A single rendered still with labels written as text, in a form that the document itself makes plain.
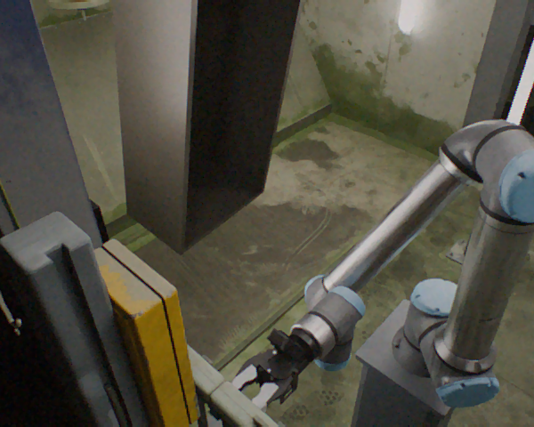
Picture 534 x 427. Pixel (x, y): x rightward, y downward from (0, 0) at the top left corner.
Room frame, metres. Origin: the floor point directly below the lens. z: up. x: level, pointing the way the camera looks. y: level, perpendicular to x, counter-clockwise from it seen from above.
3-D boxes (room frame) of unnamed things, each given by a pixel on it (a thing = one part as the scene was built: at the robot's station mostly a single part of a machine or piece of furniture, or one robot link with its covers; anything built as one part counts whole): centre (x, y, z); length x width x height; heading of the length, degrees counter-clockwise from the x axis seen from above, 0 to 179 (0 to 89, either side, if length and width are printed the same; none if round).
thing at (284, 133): (2.66, 0.44, 0.11); 2.70 x 0.02 x 0.13; 138
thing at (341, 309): (0.69, -0.13, 1.07); 0.12 x 0.09 x 0.10; 138
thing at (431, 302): (0.89, -0.47, 0.83); 0.17 x 0.15 x 0.18; 5
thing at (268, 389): (0.46, 0.03, 1.07); 0.09 x 0.03 x 0.06; 147
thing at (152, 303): (0.35, 0.16, 1.42); 0.12 x 0.06 x 0.26; 48
